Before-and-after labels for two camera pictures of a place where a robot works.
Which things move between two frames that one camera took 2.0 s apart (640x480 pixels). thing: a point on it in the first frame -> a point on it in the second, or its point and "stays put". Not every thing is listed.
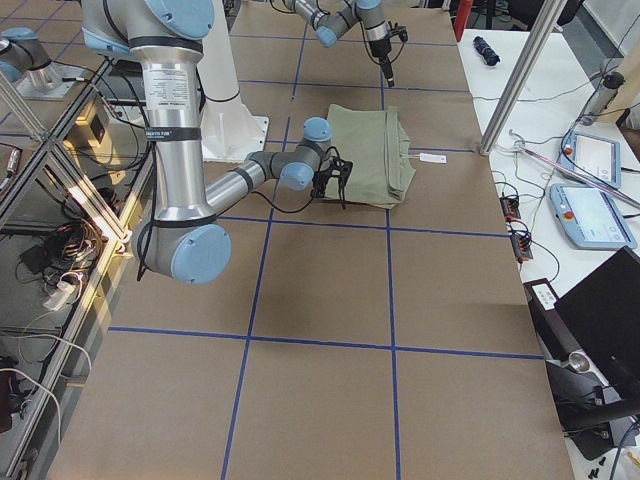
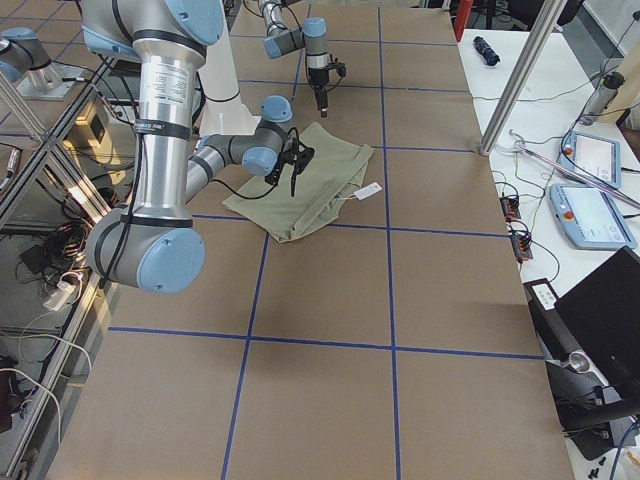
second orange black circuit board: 521,247 stays put
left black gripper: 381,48 -> 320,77
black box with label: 599,317 stays put
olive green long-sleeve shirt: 375,142 -> 335,176
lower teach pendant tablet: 590,217 stays put
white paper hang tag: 435,158 -> 367,190
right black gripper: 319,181 -> 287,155
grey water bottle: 601,99 stays put
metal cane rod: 572,171 stays put
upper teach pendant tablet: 596,158 stays put
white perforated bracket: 228,130 stays put
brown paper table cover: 339,342 stays put
